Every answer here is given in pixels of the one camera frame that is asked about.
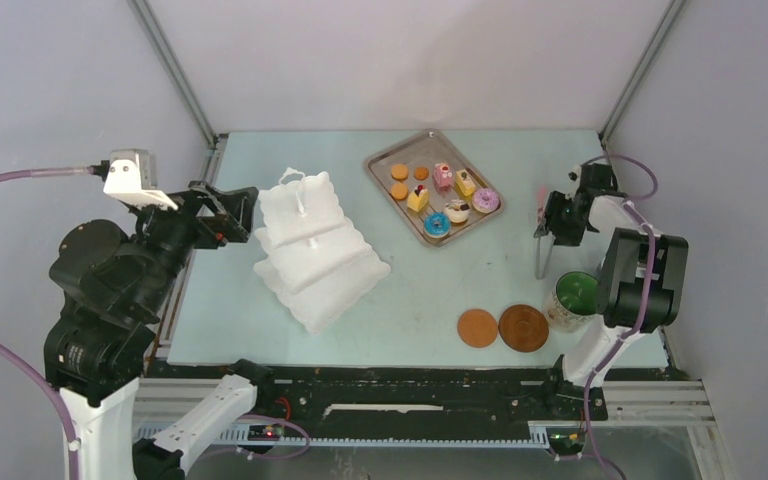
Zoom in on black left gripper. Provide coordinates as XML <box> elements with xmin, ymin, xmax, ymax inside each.
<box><xmin>131</xmin><ymin>175</ymin><xmax>260</xmax><ymax>314</ymax></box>

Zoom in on pink-tipped metal tongs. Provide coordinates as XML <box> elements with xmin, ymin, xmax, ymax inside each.
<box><xmin>533</xmin><ymin>186</ymin><xmax>554</xmax><ymax>280</ymax></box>

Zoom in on purple sprinkled donut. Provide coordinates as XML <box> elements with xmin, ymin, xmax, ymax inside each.
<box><xmin>472</xmin><ymin>187</ymin><xmax>501</xmax><ymax>214</ymax></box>

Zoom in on yellow cake slice with fruit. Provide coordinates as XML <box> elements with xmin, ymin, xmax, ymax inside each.
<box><xmin>455</xmin><ymin>169</ymin><xmax>477</xmax><ymax>198</ymax></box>

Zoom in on white chocolate donut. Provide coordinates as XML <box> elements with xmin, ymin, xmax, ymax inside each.
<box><xmin>443</xmin><ymin>199</ymin><xmax>471</xmax><ymax>225</ymax></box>

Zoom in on blue frosted donut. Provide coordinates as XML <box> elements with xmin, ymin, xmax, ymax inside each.
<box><xmin>423</xmin><ymin>212</ymin><xmax>452</xmax><ymax>239</ymax></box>

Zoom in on pink swiss roll cake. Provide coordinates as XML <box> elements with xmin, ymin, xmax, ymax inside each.
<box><xmin>433</xmin><ymin>162</ymin><xmax>454</xmax><ymax>190</ymax></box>

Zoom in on yellow cake slice with cherry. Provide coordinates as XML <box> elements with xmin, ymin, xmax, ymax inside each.
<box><xmin>406</xmin><ymin>184</ymin><xmax>430</xmax><ymax>214</ymax></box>

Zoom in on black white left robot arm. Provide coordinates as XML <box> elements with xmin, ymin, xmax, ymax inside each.
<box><xmin>43</xmin><ymin>181</ymin><xmax>259</xmax><ymax>479</ymax></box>

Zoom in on white spare arm link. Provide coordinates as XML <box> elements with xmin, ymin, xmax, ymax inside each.
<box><xmin>132</xmin><ymin>375</ymin><xmax>258</xmax><ymax>479</ymax></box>

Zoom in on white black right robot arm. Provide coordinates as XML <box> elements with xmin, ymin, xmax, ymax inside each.
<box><xmin>534</xmin><ymin>154</ymin><xmax>689</xmax><ymax>418</ymax></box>

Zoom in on green interior floral mug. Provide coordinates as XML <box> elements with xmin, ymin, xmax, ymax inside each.
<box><xmin>543</xmin><ymin>271</ymin><xmax>598</xmax><ymax>333</ymax></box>

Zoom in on white three-tier dessert stand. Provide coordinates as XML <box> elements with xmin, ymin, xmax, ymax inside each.
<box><xmin>253</xmin><ymin>167</ymin><xmax>391</xmax><ymax>335</ymax></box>

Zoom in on dark brown wooden saucer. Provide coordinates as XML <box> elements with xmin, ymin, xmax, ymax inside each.
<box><xmin>499</xmin><ymin>304</ymin><xmax>549</xmax><ymax>353</ymax></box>

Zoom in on stainless steel tray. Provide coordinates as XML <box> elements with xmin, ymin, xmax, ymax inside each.
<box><xmin>364</xmin><ymin>129</ymin><xmax>505</xmax><ymax>247</ymax></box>

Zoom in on light brown coaster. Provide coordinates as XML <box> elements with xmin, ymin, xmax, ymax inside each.
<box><xmin>457</xmin><ymin>309</ymin><xmax>498</xmax><ymax>348</ymax></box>

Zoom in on brown cookie rear right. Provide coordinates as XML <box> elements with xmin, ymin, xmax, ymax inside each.
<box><xmin>413</xmin><ymin>167</ymin><xmax>430</xmax><ymax>181</ymax></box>

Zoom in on orange cookie front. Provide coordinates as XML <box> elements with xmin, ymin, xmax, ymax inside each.
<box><xmin>389</xmin><ymin>182</ymin><xmax>410</xmax><ymax>201</ymax></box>

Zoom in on orange cookie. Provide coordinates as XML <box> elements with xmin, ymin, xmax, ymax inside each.
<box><xmin>390</xmin><ymin>164</ymin><xmax>410</xmax><ymax>181</ymax></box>
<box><xmin>389</xmin><ymin>182</ymin><xmax>410</xmax><ymax>201</ymax></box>

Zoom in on orange cookie rear left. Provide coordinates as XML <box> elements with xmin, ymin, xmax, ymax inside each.
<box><xmin>390</xmin><ymin>164</ymin><xmax>410</xmax><ymax>181</ymax></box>

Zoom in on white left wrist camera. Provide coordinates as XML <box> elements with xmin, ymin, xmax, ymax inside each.
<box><xmin>103</xmin><ymin>149</ymin><xmax>178</xmax><ymax>210</ymax></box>

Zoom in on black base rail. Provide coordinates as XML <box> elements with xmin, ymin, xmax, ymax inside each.
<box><xmin>138</xmin><ymin>360</ymin><xmax>611</xmax><ymax>444</ymax></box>

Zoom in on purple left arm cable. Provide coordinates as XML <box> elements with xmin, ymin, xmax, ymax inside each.
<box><xmin>0</xmin><ymin>166</ymin><xmax>104</xmax><ymax>480</ymax></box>

